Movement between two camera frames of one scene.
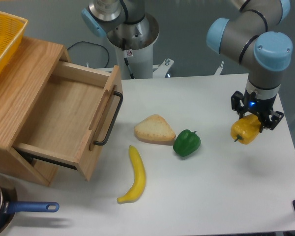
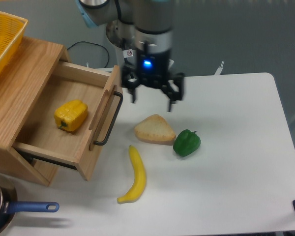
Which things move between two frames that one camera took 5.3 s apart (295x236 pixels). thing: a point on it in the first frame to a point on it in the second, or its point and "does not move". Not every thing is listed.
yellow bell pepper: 246,129 to 69,116
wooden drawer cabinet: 14,95 does not move
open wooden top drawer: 70,119 does not move
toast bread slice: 154,129 does not move
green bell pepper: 186,142 does not move
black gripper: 262,107 to 151,68
